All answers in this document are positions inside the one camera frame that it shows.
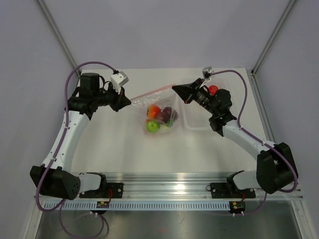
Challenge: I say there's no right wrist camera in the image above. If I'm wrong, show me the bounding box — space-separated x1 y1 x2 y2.
202 66 214 82

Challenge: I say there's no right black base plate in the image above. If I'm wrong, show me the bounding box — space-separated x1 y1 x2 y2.
206 182 256 199

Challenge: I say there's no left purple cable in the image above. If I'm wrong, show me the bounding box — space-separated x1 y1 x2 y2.
34 60 120 237

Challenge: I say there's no dark purple fruit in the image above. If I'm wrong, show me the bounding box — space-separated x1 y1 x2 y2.
163 107 179 120

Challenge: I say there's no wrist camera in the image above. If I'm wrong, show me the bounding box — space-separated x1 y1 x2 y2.
202 66 214 82
110 71 129 95

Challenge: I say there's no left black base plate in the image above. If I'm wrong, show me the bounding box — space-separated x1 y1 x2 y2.
79 181 124 199

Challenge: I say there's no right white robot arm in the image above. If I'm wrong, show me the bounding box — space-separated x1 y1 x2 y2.
172 78 298 197

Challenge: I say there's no clear zip top bag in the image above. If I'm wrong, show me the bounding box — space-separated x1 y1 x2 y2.
131 84 180 135

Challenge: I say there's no white slotted cable duct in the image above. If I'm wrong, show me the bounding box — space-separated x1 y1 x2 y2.
44 201 231 212

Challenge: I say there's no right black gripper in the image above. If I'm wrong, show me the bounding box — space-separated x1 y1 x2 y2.
173 78 219 116

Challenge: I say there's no left circuit board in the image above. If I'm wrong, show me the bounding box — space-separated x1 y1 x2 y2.
97 201 110 208

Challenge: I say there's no circuit board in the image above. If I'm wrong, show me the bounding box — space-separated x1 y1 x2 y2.
231 201 246 210
97 201 110 208

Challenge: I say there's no purple cable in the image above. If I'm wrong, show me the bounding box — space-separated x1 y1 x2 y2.
34 60 120 237
209 69 299 216

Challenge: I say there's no dark red apple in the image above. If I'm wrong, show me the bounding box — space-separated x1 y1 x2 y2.
155 112 170 123

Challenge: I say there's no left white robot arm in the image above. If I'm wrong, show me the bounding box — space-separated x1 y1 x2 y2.
30 71 131 200

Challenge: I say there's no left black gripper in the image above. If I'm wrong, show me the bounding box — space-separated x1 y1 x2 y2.
93 82 130 112

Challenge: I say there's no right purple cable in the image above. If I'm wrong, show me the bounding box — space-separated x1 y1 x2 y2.
209 69 299 216

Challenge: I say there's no right circuit board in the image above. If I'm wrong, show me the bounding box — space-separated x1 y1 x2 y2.
231 201 246 210

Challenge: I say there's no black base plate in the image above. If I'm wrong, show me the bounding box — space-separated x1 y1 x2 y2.
206 182 256 199
79 181 124 199

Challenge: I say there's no red tomato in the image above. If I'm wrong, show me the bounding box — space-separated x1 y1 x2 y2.
208 85 219 96

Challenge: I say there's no white plastic basket tray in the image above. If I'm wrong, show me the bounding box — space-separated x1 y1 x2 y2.
179 75 229 131

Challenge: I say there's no white radish with leaves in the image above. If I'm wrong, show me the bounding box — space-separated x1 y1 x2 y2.
160 119 174 130

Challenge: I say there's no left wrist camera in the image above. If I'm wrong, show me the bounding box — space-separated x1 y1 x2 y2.
110 71 129 95

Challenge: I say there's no aluminium rail frame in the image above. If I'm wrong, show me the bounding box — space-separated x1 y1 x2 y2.
33 161 304 201

